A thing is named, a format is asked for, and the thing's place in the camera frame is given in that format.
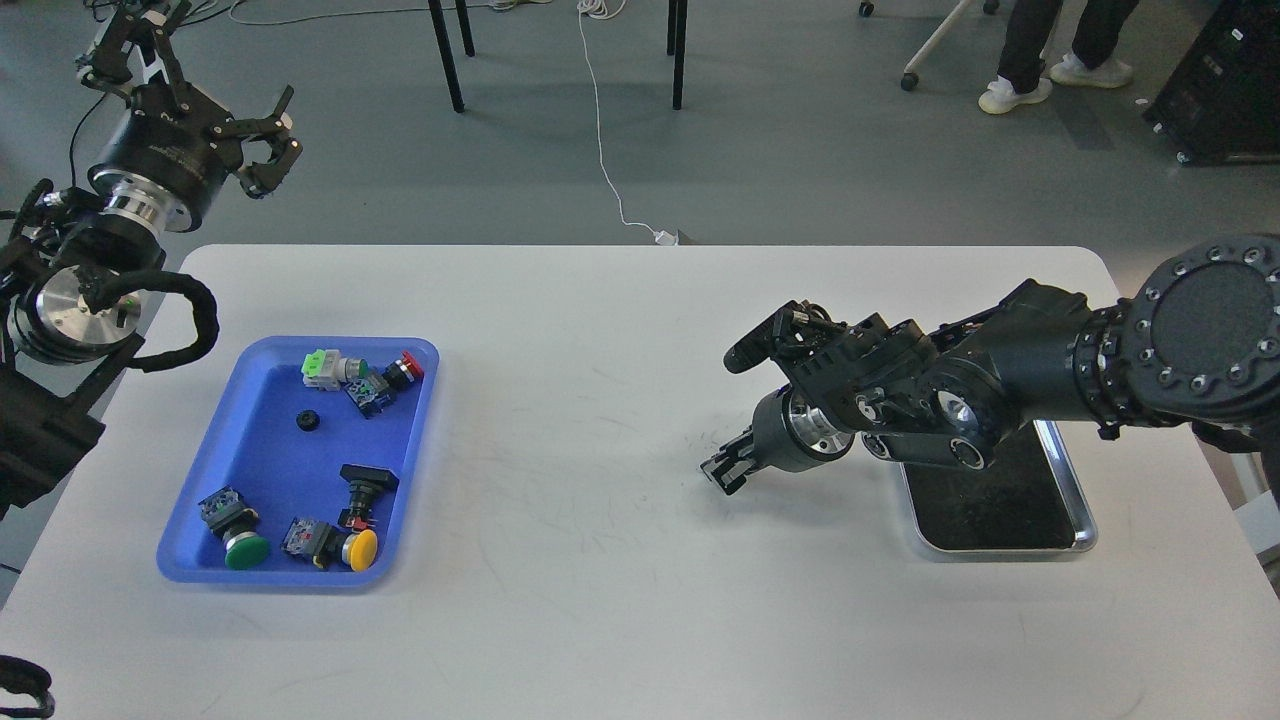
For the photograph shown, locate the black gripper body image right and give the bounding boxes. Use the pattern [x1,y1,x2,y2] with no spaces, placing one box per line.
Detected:
[749,388,856,474]

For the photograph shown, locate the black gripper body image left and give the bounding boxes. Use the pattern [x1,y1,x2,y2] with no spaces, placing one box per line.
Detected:
[88,85,242,233]

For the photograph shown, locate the small black gear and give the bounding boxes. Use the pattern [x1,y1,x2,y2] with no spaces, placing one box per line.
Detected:
[294,409,321,432]

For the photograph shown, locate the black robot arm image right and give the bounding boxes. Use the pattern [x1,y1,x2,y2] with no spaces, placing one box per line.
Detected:
[700,233,1279,495]

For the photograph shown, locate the silver metal tray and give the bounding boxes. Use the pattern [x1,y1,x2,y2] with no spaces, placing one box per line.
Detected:
[901,420,1098,562]

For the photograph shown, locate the blue plastic tray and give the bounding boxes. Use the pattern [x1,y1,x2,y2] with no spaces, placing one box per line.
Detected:
[156,334,440,588]

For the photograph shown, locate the black table leg left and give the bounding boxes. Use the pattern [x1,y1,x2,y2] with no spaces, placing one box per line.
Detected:
[428,0,476,114]

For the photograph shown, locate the black table leg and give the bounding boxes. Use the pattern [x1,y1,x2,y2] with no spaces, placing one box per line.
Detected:
[666,0,689,111]
[428,0,476,114]

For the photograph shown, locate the white chair base wheels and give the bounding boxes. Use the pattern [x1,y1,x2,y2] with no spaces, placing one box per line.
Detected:
[858,0,1002,92]

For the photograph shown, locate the black table leg right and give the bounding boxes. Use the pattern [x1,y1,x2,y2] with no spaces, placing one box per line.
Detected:
[666,0,689,111]

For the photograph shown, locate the person legs white sneakers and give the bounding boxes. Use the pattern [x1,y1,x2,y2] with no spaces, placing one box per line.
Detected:
[978,0,1139,115]

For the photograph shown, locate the black equipment cart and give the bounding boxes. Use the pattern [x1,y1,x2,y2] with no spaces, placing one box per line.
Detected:
[1143,1,1279,167]

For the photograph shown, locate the green white push button switch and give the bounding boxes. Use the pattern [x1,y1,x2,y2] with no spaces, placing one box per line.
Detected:
[300,348,370,391]

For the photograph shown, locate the white cable on floor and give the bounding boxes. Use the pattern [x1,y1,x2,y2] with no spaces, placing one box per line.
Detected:
[576,0,681,247]

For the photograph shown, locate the red push button switch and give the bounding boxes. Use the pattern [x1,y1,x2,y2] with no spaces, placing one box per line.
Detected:
[381,350,425,393]

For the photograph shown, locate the black square button switch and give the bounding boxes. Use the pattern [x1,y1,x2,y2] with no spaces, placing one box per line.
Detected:
[338,462,401,532]

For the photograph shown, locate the green mushroom button switch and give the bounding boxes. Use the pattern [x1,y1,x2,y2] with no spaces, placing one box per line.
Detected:
[198,486,270,571]

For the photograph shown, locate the yellow mushroom button switch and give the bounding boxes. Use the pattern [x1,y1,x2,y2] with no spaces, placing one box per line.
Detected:
[280,518,379,571]

